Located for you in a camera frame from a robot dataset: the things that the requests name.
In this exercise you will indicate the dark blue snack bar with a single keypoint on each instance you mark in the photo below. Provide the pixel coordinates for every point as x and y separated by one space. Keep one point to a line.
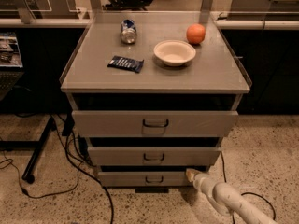
126 64

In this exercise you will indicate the white bowl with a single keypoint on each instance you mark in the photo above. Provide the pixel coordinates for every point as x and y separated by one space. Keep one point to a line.
174 52

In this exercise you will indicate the grey top drawer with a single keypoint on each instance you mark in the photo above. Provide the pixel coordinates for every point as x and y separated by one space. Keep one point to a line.
154 123

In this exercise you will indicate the blue soda can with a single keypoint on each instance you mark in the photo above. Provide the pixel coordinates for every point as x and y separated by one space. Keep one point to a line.
128 31

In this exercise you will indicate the grey drawer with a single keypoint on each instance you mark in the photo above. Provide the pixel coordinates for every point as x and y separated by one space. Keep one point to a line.
142 179
154 123
154 156

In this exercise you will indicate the grey machine top right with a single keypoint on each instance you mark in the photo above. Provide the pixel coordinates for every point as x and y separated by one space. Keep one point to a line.
268 10

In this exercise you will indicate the orange fruit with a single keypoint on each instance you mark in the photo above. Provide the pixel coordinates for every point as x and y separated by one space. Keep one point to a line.
196 33

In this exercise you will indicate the magazine on left desk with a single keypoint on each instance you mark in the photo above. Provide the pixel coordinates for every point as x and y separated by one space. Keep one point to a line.
10 56

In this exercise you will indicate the grey bottom drawer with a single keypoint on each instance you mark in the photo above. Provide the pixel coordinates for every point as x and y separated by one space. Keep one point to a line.
142 179

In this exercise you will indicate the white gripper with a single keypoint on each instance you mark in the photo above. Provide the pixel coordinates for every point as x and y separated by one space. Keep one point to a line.
198 177

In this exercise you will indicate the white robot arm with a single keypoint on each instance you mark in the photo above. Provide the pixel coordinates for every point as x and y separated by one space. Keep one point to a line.
226 200

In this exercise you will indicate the grey drawer cabinet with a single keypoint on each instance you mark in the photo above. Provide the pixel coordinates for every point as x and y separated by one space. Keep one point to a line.
213 81

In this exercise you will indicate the grey middle drawer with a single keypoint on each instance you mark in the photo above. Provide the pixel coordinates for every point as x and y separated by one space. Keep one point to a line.
154 156

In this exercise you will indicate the black stand leg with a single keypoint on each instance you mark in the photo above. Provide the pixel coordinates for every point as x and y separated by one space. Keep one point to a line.
35 145

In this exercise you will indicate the black keyboard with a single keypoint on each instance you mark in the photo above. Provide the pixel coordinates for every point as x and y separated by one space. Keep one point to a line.
7 82

